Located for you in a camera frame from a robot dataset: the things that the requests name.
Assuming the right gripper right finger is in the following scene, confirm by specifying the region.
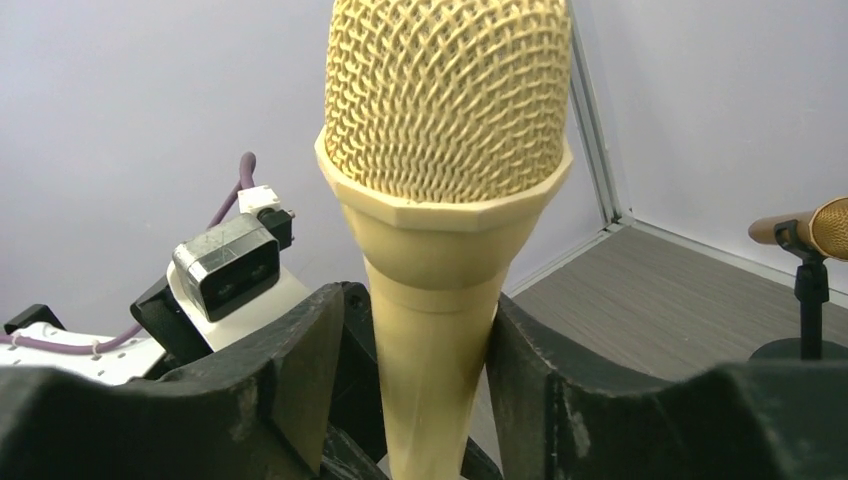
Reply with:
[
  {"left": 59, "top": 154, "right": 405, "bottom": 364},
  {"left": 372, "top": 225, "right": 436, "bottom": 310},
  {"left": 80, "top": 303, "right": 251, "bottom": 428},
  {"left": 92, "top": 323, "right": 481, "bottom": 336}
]
[{"left": 486, "top": 297, "right": 847, "bottom": 479}]

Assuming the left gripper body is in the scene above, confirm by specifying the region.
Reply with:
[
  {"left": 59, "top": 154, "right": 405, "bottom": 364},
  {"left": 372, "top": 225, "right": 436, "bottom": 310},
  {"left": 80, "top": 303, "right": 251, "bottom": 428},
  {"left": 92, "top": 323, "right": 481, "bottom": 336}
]
[{"left": 130, "top": 276, "right": 212, "bottom": 365}]

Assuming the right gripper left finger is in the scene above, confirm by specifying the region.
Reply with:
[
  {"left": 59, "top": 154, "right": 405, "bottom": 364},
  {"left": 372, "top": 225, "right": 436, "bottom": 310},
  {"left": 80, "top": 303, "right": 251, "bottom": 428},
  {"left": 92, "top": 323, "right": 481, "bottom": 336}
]
[{"left": 1, "top": 284, "right": 344, "bottom": 479}]

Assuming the black round-base stand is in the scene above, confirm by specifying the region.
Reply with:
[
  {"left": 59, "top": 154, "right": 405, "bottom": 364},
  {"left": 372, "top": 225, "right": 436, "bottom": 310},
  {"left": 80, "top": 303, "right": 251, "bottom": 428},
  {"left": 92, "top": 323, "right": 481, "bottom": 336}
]
[{"left": 751, "top": 219, "right": 847, "bottom": 360}]

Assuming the cream yellow microphone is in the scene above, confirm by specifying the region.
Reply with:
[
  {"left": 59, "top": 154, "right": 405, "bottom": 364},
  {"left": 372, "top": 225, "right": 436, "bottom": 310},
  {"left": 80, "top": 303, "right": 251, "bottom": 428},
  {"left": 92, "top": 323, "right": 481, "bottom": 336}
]
[{"left": 315, "top": 1, "right": 573, "bottom": 479}]

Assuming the gold microphone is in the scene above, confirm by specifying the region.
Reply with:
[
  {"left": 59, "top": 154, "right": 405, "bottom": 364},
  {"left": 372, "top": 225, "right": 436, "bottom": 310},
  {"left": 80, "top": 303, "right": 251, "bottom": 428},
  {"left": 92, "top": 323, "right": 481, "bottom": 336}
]
[{"left": 748, "top": 197, "right": 847, "bottom": 261}]

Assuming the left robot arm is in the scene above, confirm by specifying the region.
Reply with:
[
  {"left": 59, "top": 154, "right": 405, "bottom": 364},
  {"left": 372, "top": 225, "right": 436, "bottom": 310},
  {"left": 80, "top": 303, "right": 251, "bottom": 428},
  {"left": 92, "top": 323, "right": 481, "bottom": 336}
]
[{"left": 1, "top": 278, "right": 212, "bottom": 385}]

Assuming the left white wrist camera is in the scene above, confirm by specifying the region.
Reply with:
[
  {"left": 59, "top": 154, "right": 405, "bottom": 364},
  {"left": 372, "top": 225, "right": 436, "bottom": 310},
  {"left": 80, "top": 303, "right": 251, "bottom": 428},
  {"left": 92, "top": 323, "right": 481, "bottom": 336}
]
[{"left": 166, "top": 185, "right": 310, "bottom": 352}]

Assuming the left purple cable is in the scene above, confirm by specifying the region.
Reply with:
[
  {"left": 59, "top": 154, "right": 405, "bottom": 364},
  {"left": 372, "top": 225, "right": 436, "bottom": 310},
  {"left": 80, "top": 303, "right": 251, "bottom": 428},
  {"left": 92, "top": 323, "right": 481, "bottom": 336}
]
[{"left": 0, "top": 151, "right": 258, "bottom": 356}]

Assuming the aluminium corner post left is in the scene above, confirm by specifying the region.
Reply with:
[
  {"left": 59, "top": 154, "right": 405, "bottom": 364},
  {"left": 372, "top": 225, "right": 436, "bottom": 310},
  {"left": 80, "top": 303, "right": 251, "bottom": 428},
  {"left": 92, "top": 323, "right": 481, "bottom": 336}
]
[{"left": 566, "top": 1, "right": 634, "bottom": 229}]

